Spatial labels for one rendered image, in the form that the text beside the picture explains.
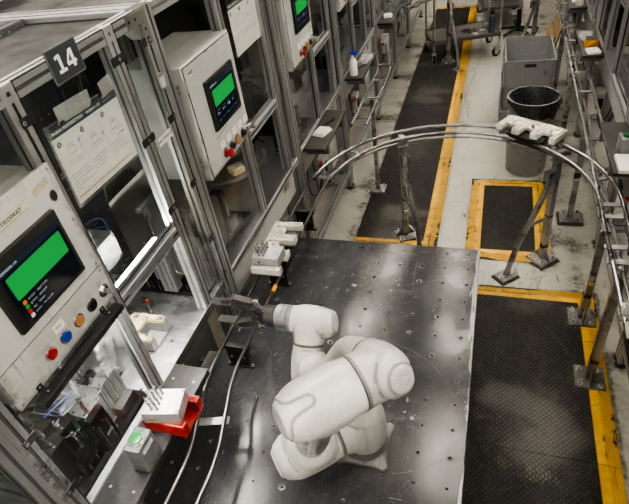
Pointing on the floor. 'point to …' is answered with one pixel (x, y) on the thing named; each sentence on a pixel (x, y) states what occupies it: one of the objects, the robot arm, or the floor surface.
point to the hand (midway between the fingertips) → (222, 310)
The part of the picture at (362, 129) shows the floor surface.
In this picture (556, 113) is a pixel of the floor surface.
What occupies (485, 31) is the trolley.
